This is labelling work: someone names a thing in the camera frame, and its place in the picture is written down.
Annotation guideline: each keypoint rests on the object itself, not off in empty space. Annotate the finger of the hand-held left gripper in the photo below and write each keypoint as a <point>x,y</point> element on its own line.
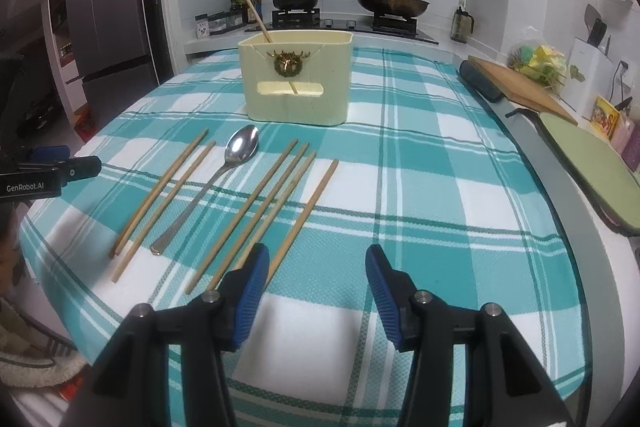
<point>50,153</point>
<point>80,169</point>

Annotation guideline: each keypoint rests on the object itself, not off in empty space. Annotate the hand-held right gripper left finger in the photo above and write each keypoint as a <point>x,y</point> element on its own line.
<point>250,294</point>

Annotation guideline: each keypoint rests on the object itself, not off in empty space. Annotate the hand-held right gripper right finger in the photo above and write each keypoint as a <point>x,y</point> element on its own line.
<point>384,297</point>

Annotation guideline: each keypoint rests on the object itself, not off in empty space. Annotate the wooden chopstick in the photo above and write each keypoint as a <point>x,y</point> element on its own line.
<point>160,192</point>
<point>165,209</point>
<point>260,211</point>
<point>257,19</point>
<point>245,212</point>
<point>287,192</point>
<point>310,207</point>

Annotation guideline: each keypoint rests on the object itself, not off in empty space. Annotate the metal spoon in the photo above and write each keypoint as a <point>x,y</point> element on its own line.
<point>242,147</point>

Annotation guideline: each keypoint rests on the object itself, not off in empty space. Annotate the cream utensil holder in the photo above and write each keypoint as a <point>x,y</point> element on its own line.
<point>295,77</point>

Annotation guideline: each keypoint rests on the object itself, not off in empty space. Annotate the red floor clutter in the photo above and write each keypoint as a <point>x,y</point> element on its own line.
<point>85,124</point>

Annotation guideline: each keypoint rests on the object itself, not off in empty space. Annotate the teal plaid tablecloth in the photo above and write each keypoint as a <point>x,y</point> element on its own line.
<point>400,207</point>

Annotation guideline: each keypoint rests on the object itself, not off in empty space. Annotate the grey refrigerator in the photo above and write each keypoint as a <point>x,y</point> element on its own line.
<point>105,7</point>

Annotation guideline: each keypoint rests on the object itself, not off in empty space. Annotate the spice jar rack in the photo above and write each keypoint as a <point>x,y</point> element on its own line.
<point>217,24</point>

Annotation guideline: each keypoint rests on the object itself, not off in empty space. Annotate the yellow cap sauce bottle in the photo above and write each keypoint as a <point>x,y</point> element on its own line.
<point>241,4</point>

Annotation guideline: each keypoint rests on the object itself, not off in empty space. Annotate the dark blue roll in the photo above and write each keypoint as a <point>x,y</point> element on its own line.
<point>482,82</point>

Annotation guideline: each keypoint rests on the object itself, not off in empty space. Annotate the dark sauce bottle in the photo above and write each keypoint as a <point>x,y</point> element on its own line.
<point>256,7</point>

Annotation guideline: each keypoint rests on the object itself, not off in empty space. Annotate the green board black rim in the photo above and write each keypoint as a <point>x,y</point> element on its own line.
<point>585,157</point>

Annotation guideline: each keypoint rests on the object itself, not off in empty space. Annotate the wooden cutting board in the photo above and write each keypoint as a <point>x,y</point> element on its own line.
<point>525,89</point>

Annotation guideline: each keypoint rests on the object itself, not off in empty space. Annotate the black gas stove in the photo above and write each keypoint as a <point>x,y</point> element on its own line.
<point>345,26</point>

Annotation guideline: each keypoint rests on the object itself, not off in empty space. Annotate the bag of colourful sponges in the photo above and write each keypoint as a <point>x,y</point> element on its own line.
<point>542,64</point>

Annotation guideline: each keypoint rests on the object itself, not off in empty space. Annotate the kettle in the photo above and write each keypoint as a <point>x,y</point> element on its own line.
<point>461,23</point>

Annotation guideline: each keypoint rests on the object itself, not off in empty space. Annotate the yellow printed box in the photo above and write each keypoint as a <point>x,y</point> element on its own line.
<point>606,118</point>

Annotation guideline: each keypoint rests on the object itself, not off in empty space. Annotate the pink bottle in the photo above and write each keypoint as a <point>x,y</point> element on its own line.
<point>624,132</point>

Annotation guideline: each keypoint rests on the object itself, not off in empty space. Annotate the white knife block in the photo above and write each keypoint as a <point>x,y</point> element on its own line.
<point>592,72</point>

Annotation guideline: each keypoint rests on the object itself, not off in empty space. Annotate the kitchen cleaver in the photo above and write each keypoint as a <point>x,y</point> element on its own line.
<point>595,24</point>

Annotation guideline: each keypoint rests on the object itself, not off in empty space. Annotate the wall power outlet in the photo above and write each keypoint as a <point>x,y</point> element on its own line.
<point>625,74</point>

